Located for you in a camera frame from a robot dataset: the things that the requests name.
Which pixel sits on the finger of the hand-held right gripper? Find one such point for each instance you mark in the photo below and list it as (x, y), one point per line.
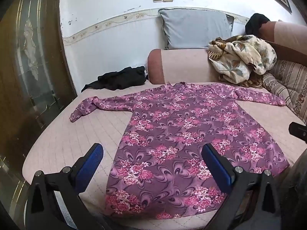
(298, 131)

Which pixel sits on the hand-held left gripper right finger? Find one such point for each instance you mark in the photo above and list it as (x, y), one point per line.
(215, 167)

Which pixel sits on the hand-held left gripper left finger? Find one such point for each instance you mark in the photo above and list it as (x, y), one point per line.
(92, 160)

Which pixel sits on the purple floral dress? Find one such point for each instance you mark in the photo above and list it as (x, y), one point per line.
(168, 136)

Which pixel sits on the pink quilted bed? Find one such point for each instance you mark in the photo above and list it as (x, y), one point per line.
(72, 136)

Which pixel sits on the striped floral cushion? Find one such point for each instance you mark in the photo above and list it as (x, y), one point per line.
(287, 81)

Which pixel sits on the pink bolster cushion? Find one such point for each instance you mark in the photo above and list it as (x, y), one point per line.
(287, 38)
(182, 64)

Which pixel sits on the cream floral blanket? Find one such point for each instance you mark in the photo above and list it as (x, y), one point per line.
(239, 57)

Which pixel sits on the wooden door with glass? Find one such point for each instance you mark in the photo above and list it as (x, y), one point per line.
(14, 100)

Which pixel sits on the small black cloth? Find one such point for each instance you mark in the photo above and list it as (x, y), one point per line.
(255, 24)

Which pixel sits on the grey pillow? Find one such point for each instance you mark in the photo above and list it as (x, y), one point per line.
(194, 28)

